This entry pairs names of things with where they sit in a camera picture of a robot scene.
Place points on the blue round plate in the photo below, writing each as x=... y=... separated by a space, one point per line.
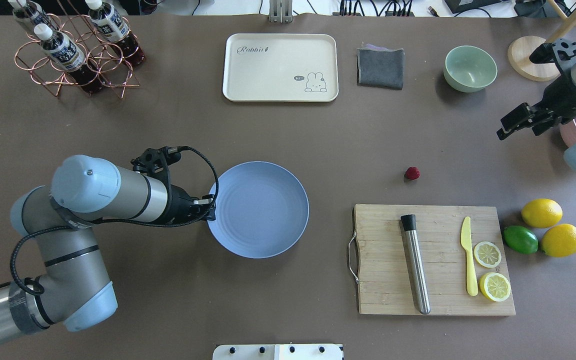
x=261 y=210

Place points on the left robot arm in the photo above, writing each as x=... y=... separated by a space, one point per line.
x=57 y=269

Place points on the grey folded cloth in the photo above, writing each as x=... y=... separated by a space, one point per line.
x=380 y=67

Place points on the green lime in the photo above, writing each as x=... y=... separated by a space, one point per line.
x=521 y=239

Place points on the yellow plastic knife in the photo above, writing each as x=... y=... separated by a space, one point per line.
x=467 y=245

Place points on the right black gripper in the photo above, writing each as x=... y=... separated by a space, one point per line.
x=560 y=100

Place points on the lemon half upper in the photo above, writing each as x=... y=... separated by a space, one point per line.
x=487 y=254

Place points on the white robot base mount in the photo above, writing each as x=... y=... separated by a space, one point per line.
x=286 y=351

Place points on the cream rabbit tray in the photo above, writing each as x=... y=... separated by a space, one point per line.
x=280 y=67

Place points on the whole lemon upper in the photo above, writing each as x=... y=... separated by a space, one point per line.
x=541 y=213

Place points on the red strawberry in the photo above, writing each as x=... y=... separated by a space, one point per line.
x=412 y=173

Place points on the pale green bowl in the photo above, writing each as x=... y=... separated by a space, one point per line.
x=469 y=69

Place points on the whole lemon lower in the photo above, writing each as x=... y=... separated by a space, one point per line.
x=559 y=241

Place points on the wooden cutting board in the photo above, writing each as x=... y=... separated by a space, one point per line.
x=385 y=278

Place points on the dark drink bottle rear-left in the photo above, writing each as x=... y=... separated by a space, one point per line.
x=28 y=14

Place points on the wooden cup stand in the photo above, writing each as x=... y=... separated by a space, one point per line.
x=520 y=50

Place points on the copper wire bottle rack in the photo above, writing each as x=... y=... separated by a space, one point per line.
x=74 y=21

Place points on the lemon half lower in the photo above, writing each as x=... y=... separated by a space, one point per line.
x=495 y=286

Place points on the dark drink bottle rear-right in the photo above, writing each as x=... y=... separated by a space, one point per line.
x=115 y=30

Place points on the steel muddler black tip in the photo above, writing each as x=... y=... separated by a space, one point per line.
x=414 y=254

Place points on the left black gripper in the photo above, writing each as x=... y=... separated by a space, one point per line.
x=180 y=204

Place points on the whole lemon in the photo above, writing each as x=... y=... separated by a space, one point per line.
x=559 y=241
x=541 y=213

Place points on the lemon half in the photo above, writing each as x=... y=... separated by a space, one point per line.
x=495 y=286
x=487 y=254

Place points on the dark drink bottle front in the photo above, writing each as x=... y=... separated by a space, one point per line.
x=70 y=58

